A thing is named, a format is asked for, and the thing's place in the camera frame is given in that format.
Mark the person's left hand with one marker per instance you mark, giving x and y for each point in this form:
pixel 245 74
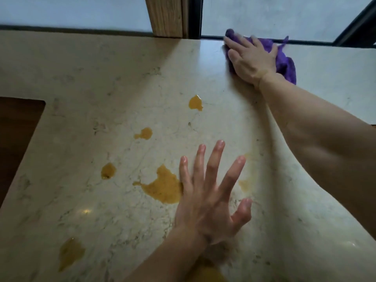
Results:
pixel 205 211

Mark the person's right forearm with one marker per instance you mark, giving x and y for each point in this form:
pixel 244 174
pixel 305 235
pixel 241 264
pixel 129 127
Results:
pixel 323 129

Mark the black window mullion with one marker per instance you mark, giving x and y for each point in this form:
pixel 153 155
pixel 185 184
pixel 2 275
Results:
pixel 358 29
pixel 195 17

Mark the purple cleaning cloth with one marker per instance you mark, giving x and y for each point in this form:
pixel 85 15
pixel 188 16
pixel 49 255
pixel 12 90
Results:
pixel 286 67

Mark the person's right hand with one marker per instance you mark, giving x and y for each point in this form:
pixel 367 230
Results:
pixel 252 61

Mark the wooden inlay panel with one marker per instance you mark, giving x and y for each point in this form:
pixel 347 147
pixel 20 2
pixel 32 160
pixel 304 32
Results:
pixel 17 138

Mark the wooden post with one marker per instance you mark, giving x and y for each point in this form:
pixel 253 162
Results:
pixel 164 14

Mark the white wall panel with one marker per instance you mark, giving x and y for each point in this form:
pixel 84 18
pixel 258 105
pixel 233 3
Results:
pixel 73 11

